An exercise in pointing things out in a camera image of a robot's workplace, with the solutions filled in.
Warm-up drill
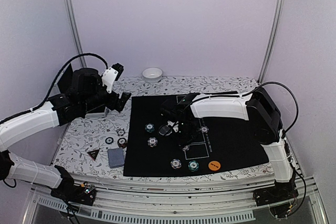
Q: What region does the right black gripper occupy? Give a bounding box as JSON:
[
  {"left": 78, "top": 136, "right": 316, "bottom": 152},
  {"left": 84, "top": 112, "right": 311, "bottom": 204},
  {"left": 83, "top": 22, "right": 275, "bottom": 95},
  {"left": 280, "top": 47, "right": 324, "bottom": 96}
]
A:
[{"left": 171, "top": 119, "right": 201, "bottom": 149}]

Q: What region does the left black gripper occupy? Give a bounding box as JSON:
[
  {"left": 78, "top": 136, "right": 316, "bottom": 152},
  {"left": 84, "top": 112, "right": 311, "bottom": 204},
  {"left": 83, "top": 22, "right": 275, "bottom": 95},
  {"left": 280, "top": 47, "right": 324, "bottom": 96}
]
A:
[{"left": 81, "top": 86, "right": 131, "bottom": 114}]

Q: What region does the clear dealer button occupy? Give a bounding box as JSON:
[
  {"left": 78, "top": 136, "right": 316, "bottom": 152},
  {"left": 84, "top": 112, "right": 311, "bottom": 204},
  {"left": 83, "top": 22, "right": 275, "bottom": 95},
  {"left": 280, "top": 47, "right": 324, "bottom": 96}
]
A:
[{"left": 159, "top": 125, "right": 173, "bottom": 136}]

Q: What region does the green poker chip stack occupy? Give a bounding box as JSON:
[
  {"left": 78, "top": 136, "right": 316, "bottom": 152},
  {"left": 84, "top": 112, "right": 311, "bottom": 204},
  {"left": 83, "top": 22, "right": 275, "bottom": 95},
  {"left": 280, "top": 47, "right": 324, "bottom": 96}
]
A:
[{"left": 105, "top": 137, "right": 114, "bottom": 145}]

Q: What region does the white poker chip stack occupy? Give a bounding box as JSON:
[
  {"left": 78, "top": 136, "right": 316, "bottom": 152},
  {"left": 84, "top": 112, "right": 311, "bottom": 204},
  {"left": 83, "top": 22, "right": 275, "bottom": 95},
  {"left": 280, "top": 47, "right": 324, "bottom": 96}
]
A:
[{"left": 117, "top": 129, "right": 125, "bottom": 136}]

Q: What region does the red poker chip stack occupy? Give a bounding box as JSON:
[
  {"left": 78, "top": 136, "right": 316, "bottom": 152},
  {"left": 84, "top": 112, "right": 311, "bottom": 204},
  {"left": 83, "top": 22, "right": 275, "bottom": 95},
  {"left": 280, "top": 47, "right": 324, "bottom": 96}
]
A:
[{"left": 117, "top": 137, "right": 127, "bottom": 148}]

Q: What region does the orange big blind button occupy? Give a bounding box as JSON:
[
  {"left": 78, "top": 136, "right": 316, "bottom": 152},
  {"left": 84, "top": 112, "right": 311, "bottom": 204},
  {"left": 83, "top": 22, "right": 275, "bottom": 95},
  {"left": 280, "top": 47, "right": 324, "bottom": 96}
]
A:
[{"left": 208, "top": 161, "right": 221, "bottom": 171}]

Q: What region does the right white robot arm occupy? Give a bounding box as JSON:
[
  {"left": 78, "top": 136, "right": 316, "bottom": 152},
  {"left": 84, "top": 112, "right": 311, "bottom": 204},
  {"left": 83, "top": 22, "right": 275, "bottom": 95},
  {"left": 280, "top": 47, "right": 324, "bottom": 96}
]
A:
[{"left": 160, "top": 87, "right": 295, "bottom": 201}]

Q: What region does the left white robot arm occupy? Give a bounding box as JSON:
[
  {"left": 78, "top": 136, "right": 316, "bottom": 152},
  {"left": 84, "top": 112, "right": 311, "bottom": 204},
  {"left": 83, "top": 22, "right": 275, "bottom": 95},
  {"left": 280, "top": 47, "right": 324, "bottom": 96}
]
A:
[{"left": 1, "top": 63, "right": 131, "bottom": 200}]

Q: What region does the silver poker chip case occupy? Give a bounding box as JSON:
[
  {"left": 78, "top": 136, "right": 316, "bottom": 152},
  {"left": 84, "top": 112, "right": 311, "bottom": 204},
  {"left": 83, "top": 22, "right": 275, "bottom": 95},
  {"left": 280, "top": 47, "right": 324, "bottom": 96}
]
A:
[{"left": 54, "top": 64, "right": 108, "bottom": 118}]

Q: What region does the white ceramic bowl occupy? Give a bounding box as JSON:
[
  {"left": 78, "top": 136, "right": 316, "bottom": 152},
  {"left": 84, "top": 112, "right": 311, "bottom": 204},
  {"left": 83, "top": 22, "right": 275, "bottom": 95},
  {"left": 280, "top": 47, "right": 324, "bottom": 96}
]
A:
[{"left": 142, "top": 67, "right": 163, "bottom": 83}]

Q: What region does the black poker mat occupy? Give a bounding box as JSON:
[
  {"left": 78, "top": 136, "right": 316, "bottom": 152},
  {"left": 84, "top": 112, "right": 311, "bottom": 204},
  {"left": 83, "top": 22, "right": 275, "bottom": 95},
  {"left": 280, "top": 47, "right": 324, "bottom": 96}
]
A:
[{"left": 123, "top": 95, "right": 269, "bottom": 177}]

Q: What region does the black triangular marker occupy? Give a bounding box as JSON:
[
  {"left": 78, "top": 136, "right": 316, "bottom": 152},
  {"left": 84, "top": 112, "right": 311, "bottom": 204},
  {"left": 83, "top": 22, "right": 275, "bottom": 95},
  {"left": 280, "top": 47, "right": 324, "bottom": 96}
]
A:
[{"left": 87, "top": 149, "right": 100, "bottom": 161}]

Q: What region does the blue card deck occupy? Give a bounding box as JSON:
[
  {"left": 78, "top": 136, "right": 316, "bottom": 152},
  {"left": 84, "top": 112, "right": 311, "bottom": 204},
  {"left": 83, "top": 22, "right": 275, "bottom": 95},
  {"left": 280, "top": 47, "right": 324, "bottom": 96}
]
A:
[{"left": 107, "top": 148, "right": 124, "bottom": 168}]

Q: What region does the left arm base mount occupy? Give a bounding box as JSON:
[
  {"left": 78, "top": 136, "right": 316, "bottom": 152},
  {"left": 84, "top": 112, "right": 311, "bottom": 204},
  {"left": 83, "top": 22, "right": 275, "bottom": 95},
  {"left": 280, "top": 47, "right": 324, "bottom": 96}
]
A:
[{"left": 51, "top": 182, "right": 97, "bottom": 206}]

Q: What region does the left aluminium frame post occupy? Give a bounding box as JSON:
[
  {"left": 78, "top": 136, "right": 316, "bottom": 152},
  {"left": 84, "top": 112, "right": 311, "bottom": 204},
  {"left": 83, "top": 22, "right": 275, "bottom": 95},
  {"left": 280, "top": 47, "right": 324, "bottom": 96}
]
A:
[{"left": 64, "top": 0, "right": 83, "bottom": 55}]

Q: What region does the aluminium frame post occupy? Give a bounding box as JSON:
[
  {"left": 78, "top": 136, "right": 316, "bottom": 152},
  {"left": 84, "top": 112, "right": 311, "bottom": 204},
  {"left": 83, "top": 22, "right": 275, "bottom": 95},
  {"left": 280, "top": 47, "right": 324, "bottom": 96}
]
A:
[
  {"left": 257, "top": 0, "right": 285, "bottom": 83},
  {"left": 64, "top": 0, "right": 83, "bottom": 55}
]

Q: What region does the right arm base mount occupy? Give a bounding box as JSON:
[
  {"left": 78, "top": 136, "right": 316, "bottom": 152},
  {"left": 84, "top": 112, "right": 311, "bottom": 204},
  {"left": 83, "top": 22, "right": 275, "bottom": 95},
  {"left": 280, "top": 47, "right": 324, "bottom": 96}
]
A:
[{"left": 253, "top": 181, "right": 299, "bottom": 206}]

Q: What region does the right aluminium frame post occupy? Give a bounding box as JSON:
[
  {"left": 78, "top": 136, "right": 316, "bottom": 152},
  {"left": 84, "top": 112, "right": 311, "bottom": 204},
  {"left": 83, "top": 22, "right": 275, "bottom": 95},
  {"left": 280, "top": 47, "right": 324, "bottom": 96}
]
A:
[{"left": 257, "top": 0, "right": 285, "bottom": 83}]

